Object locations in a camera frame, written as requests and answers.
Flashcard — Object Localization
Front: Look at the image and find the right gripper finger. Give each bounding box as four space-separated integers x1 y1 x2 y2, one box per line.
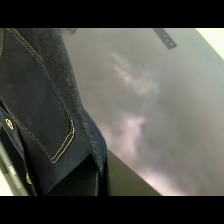
106 149 162 197

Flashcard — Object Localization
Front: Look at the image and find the dark blue denim garment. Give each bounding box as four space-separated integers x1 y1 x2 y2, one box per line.
0 27 112 197

